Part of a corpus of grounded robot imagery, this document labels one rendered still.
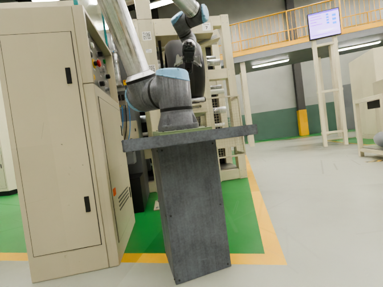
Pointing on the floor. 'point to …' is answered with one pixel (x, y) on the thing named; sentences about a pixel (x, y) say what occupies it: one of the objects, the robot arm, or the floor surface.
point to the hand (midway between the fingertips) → (187, 68)
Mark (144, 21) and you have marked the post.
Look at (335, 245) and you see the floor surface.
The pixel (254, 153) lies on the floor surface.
